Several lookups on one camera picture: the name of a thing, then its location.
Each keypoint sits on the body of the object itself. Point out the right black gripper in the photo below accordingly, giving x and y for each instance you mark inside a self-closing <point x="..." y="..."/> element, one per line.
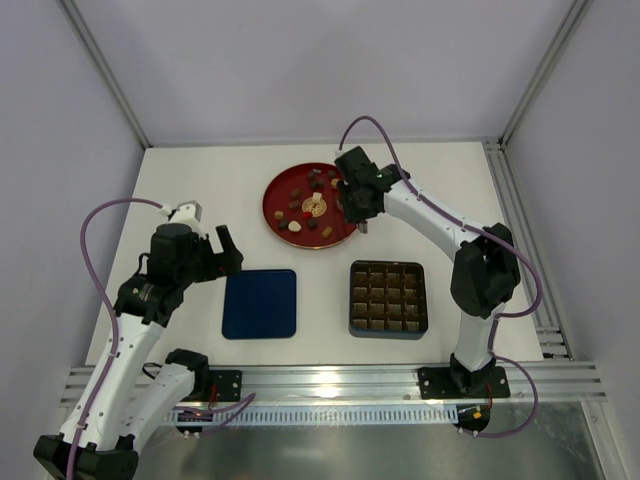
<point x="357" y="207"/>

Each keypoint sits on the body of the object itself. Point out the red round plate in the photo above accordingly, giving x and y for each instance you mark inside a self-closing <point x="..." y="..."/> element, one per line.
<point x="328" y="211"/>

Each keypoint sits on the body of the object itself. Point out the blue tin lid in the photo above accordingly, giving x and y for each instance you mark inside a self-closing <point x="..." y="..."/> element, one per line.
<point x="260" y="305"/>

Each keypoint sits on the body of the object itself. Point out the dark brown chocolate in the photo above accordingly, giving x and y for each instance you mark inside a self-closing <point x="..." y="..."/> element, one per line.
<point x="312" y="223"/>

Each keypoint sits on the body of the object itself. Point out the slotted cable duct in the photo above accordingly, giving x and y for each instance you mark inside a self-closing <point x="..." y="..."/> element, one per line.
<point x="345" y="415"/>

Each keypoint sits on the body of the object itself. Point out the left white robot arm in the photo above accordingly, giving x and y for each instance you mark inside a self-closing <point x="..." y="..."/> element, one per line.
<point x="109" y="427"/>

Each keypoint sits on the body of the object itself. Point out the blue tin chocolate box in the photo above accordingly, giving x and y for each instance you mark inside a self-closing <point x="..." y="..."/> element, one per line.
<point x="387" y="300"/>

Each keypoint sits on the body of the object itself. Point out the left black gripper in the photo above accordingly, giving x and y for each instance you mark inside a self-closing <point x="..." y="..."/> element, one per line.
<point x="211" y="258"/>

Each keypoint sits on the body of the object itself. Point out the right aluminium frame rail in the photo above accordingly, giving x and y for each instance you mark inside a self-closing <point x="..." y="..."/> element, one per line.
<point x="547" y="317"/>

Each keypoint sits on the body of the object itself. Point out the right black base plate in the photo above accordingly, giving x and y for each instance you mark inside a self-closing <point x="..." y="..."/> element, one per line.
<point x="445" y="383"/>

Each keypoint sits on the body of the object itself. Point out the aluminium front rail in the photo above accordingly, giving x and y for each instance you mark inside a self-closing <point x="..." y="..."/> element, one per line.
<point x="556" y="381"/>

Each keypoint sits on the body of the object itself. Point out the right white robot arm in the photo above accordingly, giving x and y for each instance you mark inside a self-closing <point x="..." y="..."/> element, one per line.
<point x="484" y="266"/>

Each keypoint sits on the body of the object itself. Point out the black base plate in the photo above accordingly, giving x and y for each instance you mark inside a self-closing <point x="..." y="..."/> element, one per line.
<point x="445" y="383"/>
<point x="224" y="386"/>

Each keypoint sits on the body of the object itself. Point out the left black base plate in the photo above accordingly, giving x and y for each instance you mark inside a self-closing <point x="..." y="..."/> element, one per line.
<point x="224" y="386"/>

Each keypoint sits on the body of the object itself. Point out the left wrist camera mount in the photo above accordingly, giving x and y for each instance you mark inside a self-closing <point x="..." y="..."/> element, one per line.
<point x="187" y="213"/>

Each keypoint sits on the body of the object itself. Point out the white heart chocolate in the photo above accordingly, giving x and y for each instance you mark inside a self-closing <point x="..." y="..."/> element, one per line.
<point x="295" y="226"/>

